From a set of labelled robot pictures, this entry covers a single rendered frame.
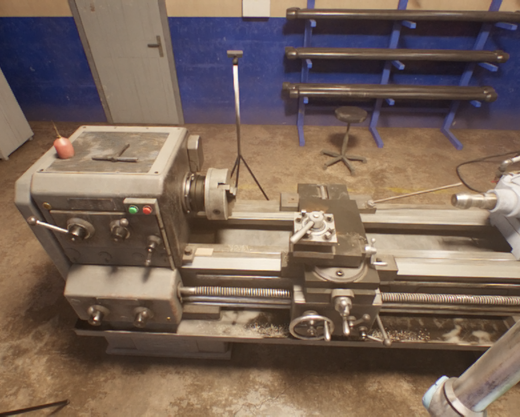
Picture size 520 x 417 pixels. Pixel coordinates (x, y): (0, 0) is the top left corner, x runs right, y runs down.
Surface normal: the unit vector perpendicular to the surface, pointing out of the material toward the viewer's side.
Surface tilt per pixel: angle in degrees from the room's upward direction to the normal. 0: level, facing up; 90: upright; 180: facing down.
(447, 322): 0
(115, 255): 90
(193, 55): 90
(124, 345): 90
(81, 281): 32
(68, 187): 45
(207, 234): 0
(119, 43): 90
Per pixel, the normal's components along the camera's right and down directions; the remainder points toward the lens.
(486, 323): 0.00, -0.76
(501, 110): -0.04, 0.65
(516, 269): -0.03, -0.23
